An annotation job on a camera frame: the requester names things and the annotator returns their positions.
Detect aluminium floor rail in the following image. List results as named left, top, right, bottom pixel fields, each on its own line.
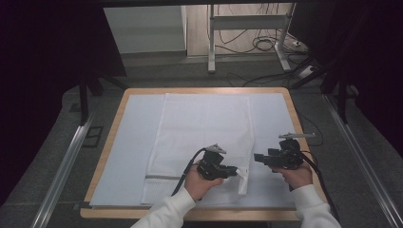
left=322, top=94, right=403, bottom=228
left=29, top=113, right=97, bottom=228

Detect bundle of black floor cables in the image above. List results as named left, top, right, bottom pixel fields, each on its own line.
left=214, top=3, right=313, bottom=88

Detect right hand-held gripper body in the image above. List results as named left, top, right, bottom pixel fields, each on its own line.
left=267, top=132, right=317, bottom=171

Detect thin black floor cable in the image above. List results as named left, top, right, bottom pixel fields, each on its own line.
left=298, top=113, right=325, bottom=147

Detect person's right hand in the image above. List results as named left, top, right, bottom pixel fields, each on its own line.
left=271, top=161, right=315, bottom=191

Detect white power strip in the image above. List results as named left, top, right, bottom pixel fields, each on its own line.
left=296, top=64, right=318, bottom=79

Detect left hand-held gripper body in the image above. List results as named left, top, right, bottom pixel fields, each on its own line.
left=196, top=143, right=228, bottom=181

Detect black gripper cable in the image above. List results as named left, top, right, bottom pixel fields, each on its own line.
left=299, top=150, right=340, bottom=223
left=170, top=147, right=207, bottom=198

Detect person's left hand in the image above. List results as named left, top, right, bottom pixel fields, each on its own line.
left=183, top=161, right=225, bottom=202

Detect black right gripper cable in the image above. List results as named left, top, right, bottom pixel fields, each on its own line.
left=299, top=150, right=340, bottom=223

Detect black stand legs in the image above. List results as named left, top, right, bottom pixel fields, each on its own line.
left=77, top=71, right=128, bottom=126
left=290, top=56, right=359, bottom=125

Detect white metal desk frame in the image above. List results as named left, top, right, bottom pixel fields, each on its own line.
left=207, top=3, right=297, bottom=75

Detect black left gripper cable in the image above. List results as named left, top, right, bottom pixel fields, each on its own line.
left=170, top=147, right=207, bottom=198

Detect white cabinet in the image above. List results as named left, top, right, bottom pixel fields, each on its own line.
left=103, top=5, right=188, bottom=55

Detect dark curtain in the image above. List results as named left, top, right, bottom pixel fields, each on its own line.
left=0, top=0, right=127, bottom=205
left=289, top=0, right=403, bottom=158

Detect wooden-edged work table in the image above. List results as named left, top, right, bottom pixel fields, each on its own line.
left=88, top=92, right=297, bottom=210

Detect grey tape piece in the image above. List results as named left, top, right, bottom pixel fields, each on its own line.
left=73, top=200, right=91, bottom=211

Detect white cloth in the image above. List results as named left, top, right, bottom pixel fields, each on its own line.
left=140, top=92, right=257, bottom=206

